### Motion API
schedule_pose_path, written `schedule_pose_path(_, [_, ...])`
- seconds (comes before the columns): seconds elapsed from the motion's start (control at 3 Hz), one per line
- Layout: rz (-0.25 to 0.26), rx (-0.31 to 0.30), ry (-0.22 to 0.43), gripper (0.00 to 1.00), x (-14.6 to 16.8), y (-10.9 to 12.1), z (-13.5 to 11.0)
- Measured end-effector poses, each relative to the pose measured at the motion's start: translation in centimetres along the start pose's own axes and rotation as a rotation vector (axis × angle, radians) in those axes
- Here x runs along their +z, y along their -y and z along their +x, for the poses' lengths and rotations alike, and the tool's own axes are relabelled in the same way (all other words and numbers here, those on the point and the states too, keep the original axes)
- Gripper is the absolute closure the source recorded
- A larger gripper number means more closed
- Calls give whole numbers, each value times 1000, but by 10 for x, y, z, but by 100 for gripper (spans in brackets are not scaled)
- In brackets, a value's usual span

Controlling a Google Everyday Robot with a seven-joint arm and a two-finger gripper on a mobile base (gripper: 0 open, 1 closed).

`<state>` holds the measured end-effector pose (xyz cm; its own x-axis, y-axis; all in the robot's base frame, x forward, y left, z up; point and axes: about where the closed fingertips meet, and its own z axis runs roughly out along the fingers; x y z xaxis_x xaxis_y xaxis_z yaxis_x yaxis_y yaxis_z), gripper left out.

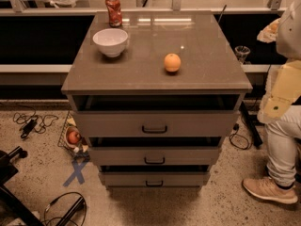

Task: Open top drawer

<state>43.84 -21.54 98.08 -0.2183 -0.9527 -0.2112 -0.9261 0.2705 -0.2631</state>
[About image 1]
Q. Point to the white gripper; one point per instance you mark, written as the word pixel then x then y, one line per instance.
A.
pixel 290 35

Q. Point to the grey top drawer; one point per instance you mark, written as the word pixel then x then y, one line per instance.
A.
pixel 108 124

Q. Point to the grey drawer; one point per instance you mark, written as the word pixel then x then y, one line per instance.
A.
pixel 153 156
pixel 154 179
pixel 108 124

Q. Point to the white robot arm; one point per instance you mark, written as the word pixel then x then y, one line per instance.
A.
pixel 288 41

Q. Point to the grey drawer cabinet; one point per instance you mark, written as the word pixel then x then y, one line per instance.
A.
pixel 210 79

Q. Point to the grey middle drawer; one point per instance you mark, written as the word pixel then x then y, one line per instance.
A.
pixel 153 156

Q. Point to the grey bottom drawer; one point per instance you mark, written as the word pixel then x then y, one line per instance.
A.
pixel 154 179

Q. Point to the clear glass cup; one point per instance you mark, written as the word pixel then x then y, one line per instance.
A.
pixel 241 53

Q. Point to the orange fruit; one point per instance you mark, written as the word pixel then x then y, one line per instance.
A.
pixel 172 63

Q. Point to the person leg light trousers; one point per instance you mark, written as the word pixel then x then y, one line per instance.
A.
pixel 281 136

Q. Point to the tan sneaker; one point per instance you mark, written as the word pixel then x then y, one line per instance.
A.
pixel 266 189

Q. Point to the crushed red soda can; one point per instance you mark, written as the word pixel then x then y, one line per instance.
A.
pixel 114 12

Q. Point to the white ceramic bowl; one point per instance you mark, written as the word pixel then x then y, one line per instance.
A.
pixel 111 42

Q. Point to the red apple in basket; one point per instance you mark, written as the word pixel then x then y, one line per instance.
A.
pixel 73 137

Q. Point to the blue tape cross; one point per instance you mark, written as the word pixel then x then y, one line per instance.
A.
pixel 77 172

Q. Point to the black stand base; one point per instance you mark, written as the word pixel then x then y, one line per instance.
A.
pixel 10 195

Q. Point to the wire basket on floor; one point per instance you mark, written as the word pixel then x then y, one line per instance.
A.
pixel 78 150

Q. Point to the black power adapter with cable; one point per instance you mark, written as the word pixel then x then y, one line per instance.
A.
pixel 30 121

